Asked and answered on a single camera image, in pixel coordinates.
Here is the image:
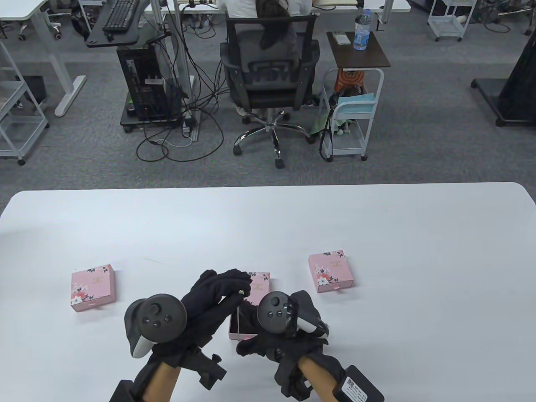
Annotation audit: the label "person's left hand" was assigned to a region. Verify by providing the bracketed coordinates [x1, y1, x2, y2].
[147, 269, 252, 369]

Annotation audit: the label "person's right hand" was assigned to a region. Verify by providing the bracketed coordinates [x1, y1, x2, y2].
[237, 301, 329, 365]

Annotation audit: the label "silver chain necklace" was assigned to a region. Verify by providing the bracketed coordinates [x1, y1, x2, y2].
[235, 288, 247, 340]

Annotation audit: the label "black VR controller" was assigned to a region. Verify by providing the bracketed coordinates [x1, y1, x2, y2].
[124, 294, 188, 358]
[257, 290, 329, 336]

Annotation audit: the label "pink floral jewelry box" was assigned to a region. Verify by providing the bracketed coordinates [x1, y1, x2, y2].
[309, 250, 356, 293]
[228, 271, 271, 340]
[70, 264, 116, 313]

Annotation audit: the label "person's left forearm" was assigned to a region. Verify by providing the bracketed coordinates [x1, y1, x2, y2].
[142, 362, 180, 402]

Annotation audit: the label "person's right forearm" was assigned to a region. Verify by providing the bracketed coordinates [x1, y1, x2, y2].
[299, 356, 340, 402]

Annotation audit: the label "black labelled wrist sensor box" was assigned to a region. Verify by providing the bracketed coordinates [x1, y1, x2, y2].
[333, 365, 385, 402]

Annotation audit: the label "black wheeled computer platform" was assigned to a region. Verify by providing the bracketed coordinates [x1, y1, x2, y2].
[120, 92, 185, 134]

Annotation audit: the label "green bag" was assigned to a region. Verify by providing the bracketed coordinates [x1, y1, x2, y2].
[312, 112, 335, 135]

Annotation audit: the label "black mesh office chair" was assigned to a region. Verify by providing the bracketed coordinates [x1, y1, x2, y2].
[220, 13, 321, 169]

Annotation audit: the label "black computer tower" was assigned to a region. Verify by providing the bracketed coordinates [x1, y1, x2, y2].
[116, 44, 178, 122]

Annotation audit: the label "light blue folder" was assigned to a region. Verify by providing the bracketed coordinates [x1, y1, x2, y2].
[337, 93, 376, 116]

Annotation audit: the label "orange patterned bag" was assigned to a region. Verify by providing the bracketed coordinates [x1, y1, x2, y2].
[334, 69, 367, 93]

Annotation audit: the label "white desk with metal legs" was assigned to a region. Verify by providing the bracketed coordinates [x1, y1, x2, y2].
[151, 0, 411, 141]

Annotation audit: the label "black keyboard tray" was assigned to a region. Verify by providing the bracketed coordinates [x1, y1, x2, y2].
[86, 0, 151, 48]

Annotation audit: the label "brown side table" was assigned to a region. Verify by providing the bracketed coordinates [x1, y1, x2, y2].
[327, 31, 391, 69]

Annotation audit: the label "black keyboard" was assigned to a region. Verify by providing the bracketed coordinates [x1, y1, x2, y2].
[102, 0, 139, 33]

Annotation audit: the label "clear water bottle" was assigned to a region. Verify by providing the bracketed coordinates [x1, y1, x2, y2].
[354, 8, 372, 51]

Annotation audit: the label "black backpack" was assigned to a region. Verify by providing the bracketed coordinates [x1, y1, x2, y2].
[71, 0, 97, 41]

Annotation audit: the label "white chair base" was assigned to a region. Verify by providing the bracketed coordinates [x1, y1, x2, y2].
[17, 21, 63, 41]

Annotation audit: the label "white standing desk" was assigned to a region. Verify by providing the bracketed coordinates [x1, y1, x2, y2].
[0, 0, 88, 117]

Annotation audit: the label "black floor stand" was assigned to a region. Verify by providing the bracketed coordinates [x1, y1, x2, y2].
[470, 38, 536, 127]

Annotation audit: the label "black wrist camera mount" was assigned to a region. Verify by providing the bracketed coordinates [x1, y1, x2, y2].
[274, 364, 312, 400]
[184, 348, 227, 390]

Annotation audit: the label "black floor cables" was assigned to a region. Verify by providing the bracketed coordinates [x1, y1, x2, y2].
[136, 25, 229, 162]

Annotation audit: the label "white wire rolling cart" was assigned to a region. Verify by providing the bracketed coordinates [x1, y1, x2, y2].
[0, 40, 50, 166]

